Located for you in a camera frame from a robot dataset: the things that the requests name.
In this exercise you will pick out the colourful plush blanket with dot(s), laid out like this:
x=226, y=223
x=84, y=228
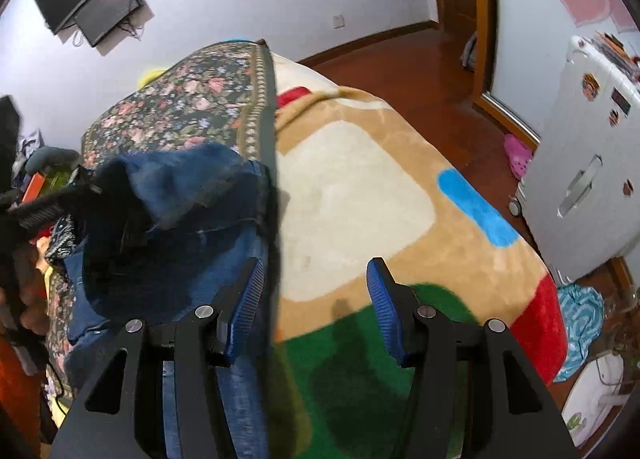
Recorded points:
x=350, y=189

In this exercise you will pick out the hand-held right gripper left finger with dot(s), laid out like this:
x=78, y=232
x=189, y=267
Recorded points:
x=246, y=311

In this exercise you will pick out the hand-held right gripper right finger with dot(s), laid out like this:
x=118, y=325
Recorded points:
x=384, y=314

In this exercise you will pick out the yellow cloth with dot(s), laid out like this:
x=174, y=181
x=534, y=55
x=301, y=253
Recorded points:
x=150, y=76

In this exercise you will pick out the white floor appliance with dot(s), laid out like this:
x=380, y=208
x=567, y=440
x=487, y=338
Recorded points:
x=595, y=399

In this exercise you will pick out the pink clog shoe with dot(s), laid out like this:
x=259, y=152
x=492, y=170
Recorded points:
x=517, y=156

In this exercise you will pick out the orange box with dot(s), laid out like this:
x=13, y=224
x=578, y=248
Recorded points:
x=35, y=188

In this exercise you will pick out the white small fridge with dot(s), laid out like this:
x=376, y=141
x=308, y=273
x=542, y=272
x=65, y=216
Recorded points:
x=580, y=149

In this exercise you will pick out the white wall socket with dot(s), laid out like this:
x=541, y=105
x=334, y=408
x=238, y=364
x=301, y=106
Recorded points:
x=338, y=21

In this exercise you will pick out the dark floral quilt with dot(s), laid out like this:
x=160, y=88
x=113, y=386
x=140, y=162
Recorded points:
x=185, y=99

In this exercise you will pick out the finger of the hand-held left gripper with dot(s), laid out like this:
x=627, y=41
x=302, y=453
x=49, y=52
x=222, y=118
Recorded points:
x=55, y=204

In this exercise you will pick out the blue denim jeans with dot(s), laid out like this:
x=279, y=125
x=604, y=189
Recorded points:
x=215, y=249

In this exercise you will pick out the blue patterned cloth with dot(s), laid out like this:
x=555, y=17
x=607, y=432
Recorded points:
x=580, y=319

